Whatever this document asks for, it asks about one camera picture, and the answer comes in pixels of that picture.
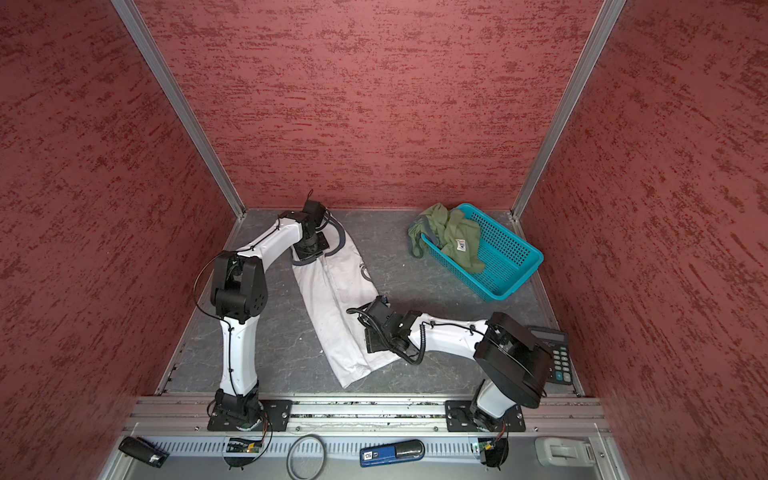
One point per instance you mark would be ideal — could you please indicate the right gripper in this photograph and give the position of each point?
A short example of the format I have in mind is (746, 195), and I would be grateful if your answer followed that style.
(372, 341)

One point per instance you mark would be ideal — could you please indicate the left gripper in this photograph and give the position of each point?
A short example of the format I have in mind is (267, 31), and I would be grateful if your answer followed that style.
(305, 255)

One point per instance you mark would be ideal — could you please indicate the white tank top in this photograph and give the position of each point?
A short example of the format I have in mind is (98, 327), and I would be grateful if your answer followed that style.
(330, 285)

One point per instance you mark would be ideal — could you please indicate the green tank top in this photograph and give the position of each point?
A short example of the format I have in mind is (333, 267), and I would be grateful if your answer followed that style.
(455, 236)

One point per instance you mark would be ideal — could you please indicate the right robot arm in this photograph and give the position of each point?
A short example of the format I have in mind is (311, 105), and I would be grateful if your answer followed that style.
(515, 362)

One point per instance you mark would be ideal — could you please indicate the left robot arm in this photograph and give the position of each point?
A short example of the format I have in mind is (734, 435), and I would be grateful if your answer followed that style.
(239, 295)

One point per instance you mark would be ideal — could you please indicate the blue black device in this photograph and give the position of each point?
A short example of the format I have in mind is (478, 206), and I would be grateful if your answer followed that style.
(392, 453)

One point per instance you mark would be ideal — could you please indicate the teal plastic basket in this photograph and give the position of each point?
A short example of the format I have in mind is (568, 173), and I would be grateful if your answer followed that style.
(509, 260)

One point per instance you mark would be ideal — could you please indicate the right circuit board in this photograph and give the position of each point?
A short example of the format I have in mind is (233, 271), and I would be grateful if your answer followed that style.
(493, 453)

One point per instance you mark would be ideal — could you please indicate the circuit board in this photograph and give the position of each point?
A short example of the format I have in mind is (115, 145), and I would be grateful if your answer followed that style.
(493, 453)
(241, 452)

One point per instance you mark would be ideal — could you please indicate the black calculator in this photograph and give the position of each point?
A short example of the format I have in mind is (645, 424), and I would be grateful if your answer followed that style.
(561, 372)

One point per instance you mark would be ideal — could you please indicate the left circuit board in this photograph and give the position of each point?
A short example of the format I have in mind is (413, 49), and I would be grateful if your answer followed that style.
(241, 452)

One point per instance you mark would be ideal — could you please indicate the grey white device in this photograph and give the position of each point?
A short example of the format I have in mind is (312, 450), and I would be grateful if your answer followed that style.
(564, 452)

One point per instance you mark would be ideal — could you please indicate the black box device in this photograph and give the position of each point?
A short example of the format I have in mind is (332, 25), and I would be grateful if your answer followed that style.
(143, 451)

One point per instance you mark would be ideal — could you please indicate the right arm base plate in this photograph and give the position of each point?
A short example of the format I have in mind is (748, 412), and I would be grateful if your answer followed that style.
(465, 416)

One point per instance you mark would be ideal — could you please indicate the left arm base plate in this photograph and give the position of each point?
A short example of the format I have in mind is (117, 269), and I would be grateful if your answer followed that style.
(274, 416)

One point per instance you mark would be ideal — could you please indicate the aluminium rail frame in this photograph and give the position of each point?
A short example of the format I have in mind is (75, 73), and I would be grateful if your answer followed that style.
(326, 427)

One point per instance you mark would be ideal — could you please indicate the left corner aluminium post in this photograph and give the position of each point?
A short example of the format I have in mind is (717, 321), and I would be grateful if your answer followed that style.
(133, 21)

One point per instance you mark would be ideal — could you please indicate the corner aluminium post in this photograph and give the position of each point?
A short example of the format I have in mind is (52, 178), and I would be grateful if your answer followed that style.
(133, 21)
(600, 32)

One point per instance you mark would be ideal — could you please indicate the right corner aluminium post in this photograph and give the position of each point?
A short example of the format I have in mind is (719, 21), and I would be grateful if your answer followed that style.
(600, 32)

